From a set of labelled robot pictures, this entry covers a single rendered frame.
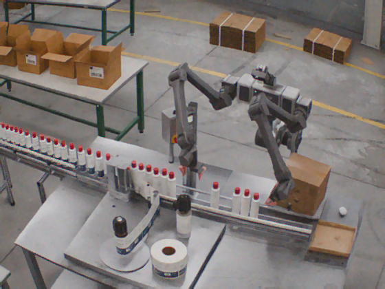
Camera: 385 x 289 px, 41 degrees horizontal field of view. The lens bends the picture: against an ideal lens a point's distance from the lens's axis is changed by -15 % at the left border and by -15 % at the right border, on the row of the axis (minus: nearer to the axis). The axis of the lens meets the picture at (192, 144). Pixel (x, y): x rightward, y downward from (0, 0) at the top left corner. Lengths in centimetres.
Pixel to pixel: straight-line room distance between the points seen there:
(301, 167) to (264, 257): 64
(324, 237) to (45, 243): 179
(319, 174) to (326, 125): 257
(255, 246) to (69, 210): 123
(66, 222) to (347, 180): 286
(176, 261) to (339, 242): 110
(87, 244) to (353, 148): 333
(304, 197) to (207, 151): 214
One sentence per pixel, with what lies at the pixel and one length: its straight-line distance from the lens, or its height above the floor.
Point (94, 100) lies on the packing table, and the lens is 494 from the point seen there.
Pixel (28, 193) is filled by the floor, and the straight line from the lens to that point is 528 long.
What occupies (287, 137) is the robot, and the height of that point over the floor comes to 91.
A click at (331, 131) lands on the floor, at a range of 607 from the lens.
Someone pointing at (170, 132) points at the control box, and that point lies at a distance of 344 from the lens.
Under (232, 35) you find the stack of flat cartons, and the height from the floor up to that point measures 20.
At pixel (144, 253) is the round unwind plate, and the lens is 336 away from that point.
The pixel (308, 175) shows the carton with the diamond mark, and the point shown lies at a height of 112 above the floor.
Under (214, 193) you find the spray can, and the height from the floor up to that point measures 102.
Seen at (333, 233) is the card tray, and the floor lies 83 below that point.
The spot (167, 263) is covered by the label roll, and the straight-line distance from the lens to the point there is 313.
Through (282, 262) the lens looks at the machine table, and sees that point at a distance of 342.
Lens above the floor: 334
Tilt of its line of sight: 36 degrees down
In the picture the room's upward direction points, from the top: 1 degrees clockwise
